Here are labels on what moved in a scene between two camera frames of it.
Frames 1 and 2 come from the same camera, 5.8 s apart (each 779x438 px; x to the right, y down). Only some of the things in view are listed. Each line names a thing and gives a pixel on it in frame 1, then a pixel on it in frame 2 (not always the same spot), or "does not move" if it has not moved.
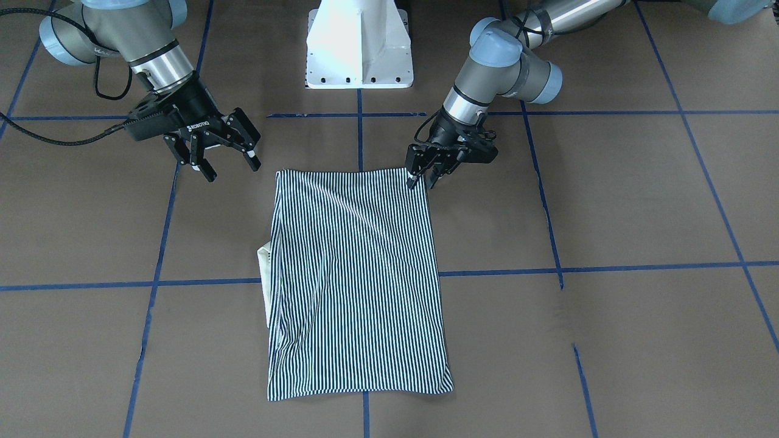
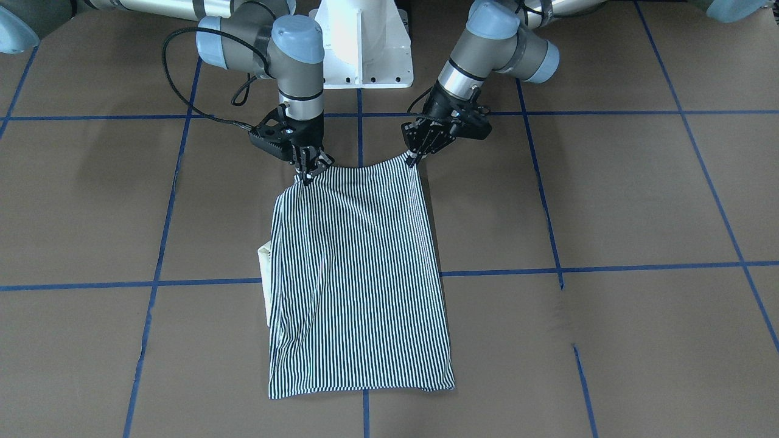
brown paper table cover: (612, 272) does not move
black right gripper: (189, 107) -> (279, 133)
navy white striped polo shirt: (349, 286) does not move
